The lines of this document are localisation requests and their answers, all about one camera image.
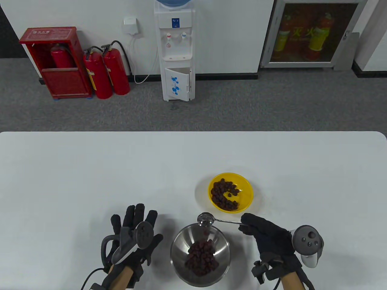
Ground person's left hand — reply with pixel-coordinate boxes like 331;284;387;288
104;203;164;269

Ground blue water bottle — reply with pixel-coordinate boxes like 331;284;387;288
156;0;194;8

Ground yellow plastic bowl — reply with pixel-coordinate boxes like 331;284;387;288
208;172;254;214

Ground white water dispenser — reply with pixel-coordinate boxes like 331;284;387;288
154;2;196;102

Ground steel mixing bowl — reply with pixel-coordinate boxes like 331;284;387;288
170;224;231;287

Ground black door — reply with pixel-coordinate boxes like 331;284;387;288
0;6;29;59

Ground red fire extinguisher box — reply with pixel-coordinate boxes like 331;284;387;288
19;27;93;100

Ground steel spoon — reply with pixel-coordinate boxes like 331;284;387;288
197;212;242;227

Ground black grey hand controller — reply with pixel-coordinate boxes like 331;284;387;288
292;225;324;269
101;221;155;268

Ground person's right forearm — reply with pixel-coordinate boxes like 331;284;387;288
280;270;304;290

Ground white power cable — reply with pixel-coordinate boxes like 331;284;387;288
130;33;159;84

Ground red fire extinguisher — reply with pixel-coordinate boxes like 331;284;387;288
101;41;131;96
50;44;74;68
83;46;113;99

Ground person's left forearm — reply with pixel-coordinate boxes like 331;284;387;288
109;264;135;290

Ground white wall socket box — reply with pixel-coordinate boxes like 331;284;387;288
123;17;139;35

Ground black cable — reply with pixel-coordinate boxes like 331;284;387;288
81;267;105;290

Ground person's right hand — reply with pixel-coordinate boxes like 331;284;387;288
238;213;298;268

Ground pile of dry cranberries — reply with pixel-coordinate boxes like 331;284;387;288
210;179;241;211
184;231;220;277

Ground glass door hydrant cabinet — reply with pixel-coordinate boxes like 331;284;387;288
260;0;368;71

